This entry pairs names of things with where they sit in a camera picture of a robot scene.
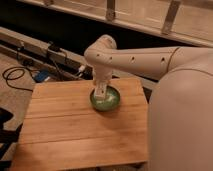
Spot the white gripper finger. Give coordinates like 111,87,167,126
94,84,99,97
106,85,111,99

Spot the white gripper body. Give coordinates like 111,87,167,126
92,66,113,86

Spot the white plastic bottle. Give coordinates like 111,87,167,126
95,83,107,100

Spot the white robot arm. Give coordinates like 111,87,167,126
84,35,213,171

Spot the green ceramic bowl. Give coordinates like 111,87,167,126
90,86,120,112

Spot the blue box on floor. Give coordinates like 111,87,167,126
34,70,50,83

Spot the metal floor rail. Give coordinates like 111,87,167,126
0,26,158,91

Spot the black coiled cable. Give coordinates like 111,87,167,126
2,65,34,93

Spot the wooden window frame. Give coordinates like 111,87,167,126
19,0,213,48

